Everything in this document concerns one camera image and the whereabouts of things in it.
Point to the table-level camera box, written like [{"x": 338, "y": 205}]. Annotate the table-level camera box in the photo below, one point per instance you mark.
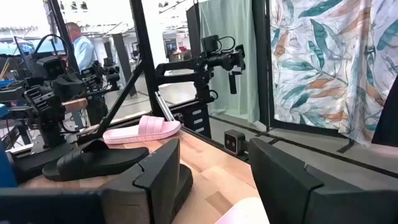
[{"x": 234, "y": 141}]

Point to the black partition frame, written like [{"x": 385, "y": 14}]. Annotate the black partition frame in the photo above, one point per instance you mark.
[{"x": 261, "y": 62}]

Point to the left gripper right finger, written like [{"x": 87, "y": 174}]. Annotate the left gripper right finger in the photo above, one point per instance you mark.
[{"x": 289, "y": 193}]

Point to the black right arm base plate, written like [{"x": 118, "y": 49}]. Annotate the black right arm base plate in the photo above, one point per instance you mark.
[{"x": 28, "y": 165}]

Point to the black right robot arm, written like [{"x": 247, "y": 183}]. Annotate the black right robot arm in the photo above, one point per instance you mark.
[{"x": 53, "y": 133}]

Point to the pink rubber slide sandal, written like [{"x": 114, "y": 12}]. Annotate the pink rubber slide sandal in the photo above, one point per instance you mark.
[
  {"x": 155, "y": 127},
  {"x": 245, "y": 213}
]

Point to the blue plastic bin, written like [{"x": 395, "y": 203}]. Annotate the blue plastic bin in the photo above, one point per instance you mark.
[{"x": 6, "y": 168}]

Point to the pale green curtain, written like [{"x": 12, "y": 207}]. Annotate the pale green curtain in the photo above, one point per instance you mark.
[{"x": 230, "y": 46}]

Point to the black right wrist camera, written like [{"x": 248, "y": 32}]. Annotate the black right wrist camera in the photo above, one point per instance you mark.
[{"x": 51, "y": 67}]

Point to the small background robot arm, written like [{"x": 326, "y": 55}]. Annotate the small background robot arm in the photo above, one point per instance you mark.
[{"x": 99, "y": 74}]

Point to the person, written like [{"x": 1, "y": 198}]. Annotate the person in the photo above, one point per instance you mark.
[{"x": 84, "y": 53}]

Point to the background computer monitor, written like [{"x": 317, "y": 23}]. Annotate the background computer monitor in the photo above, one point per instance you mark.
[{"x": 26, "y": 46}]

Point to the black background robot arm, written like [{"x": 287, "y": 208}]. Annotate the black background robot arm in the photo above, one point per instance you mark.
[{"x": 186, "y": 67}]

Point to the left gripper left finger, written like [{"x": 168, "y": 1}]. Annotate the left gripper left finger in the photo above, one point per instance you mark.
[{"x": 158, "y": 186}]

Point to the black aluminium table frame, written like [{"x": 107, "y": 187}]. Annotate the black aluminium table frame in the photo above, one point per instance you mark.
[{"x": 146, "y": 62}]

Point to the floral leaf print curtain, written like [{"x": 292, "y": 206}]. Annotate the floral leaf print curtain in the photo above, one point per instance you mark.
[{"x": 326, "y": 62}]

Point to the silver aluminium bar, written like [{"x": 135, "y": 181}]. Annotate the silver aluminium bar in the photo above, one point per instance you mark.
[{"x": 164, "y": 105}]

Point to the black stand with drawers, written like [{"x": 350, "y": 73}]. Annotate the black stand with drawers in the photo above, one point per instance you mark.
[{"x": 196, "y": 119}]

